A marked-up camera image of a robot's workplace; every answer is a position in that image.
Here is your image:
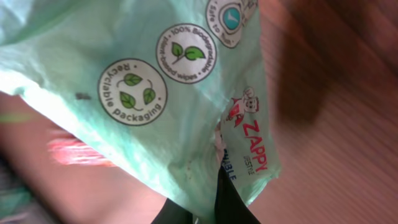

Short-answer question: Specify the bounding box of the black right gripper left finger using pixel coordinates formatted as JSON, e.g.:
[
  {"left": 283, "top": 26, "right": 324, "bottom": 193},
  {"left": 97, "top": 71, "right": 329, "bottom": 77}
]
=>
[{"left": 151, "top": 199, "right": 193, "bottom": 224}]

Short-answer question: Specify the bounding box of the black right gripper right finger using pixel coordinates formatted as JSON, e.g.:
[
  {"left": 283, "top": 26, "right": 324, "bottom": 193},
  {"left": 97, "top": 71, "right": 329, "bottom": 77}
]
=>
[{"left": 214, "top": 166, "right": 260, "bottom": 224}]

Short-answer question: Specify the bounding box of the light teal wipes packet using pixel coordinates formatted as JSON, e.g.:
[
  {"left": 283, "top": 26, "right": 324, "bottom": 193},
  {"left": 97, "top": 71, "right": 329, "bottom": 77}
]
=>
[{"left": 1, "top": 0, "right": 280, "bottom": 219}]

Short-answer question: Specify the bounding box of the red chocolate bar wrapper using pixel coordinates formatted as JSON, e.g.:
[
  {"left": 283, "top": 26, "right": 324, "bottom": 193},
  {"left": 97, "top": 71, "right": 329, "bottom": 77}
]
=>
[{"left": 47, "top": 128, "right": 116, "bottom": 167}]

